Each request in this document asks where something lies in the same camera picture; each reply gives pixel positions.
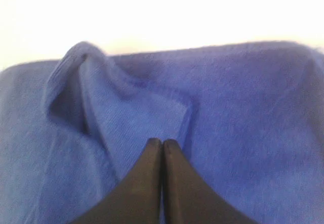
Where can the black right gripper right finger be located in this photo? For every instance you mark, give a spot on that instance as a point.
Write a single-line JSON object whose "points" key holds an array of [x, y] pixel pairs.
{"points": [[188, 198]]}

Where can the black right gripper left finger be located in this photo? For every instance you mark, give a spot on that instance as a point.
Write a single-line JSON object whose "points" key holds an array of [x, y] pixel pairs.
{"points": [[136, 199]]}

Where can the blue towel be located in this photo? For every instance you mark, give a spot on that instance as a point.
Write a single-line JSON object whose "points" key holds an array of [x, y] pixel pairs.
{"points": [[249, 118]]}

